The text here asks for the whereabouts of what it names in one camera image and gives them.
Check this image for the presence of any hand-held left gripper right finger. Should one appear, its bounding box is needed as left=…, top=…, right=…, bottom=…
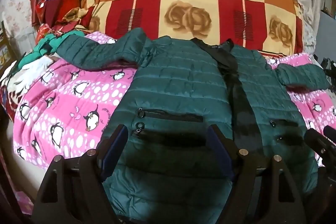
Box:
left=206, top=124, right=306, bottom=224

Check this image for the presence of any pink penguin print blanket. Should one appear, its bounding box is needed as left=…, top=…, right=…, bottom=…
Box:
left=13, top=31, right=336, bottom=169

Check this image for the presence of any pile of red clothes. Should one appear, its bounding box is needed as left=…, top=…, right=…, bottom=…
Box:
left=37, top=0, right=92, bottom=30

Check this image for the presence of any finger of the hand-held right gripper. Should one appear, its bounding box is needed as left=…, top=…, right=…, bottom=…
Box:
left=304, top=128, right=328, bottom=161
left=323, top=126, right=336, bottom=143

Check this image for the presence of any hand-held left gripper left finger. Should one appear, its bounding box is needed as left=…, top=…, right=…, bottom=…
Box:
left=31, top=124, right=129, bottom=224

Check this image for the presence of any dark green puffer jacket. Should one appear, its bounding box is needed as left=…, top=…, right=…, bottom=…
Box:
left=56, top=28, right=332, bottom=216

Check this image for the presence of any red patterned cloth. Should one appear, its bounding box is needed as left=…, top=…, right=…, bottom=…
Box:
left=0, top=86, right=20, bottom=122

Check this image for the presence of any teal green cloth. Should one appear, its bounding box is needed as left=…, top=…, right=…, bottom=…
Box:
left=18, top=32, right=84, bottom=67

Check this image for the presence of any white floral cloth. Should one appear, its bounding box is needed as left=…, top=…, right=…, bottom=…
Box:
left=0, top=56, right=53, bottom=101

